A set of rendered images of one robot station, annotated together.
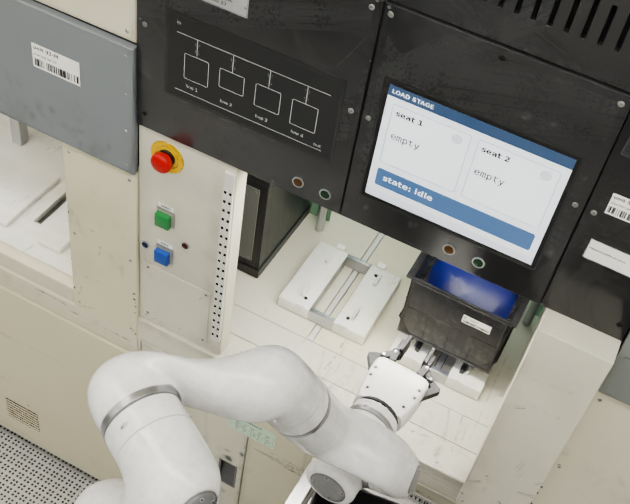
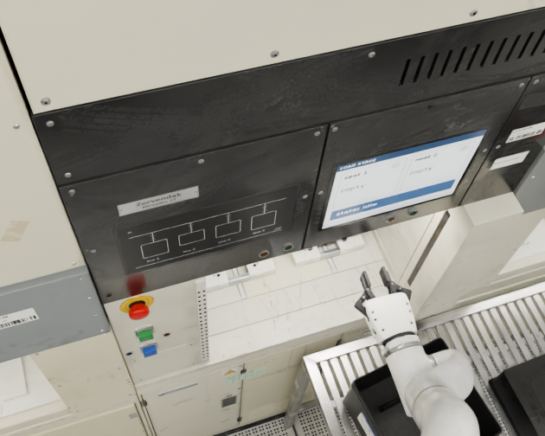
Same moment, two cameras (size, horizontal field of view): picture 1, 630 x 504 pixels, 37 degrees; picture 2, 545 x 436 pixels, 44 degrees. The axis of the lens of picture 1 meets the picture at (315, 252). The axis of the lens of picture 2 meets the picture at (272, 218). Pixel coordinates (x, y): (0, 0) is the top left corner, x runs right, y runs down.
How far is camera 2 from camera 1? 0.86 m
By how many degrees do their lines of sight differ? 29
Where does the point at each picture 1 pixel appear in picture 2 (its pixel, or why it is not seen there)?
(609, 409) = not seen: hidden behind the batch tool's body
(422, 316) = not seen: hidden behind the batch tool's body
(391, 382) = (391, 313)
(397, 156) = (347, 198)
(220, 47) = (176, 225)
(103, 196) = (81, 355)
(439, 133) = (381, 169)
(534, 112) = (456, 121)
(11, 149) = not seen: outside the picture
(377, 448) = (462, 377)
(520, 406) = (459, 261)
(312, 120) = (272, 218)
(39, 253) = (13, 407)
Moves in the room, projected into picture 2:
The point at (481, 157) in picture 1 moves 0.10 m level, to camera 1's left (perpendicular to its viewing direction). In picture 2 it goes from (414, 164) to (373, 192)
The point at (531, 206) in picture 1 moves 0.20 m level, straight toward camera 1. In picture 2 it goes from (452, 167) to (510, 258)
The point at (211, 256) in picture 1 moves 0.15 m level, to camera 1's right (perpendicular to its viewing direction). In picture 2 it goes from (191, 325) to (246, 289)
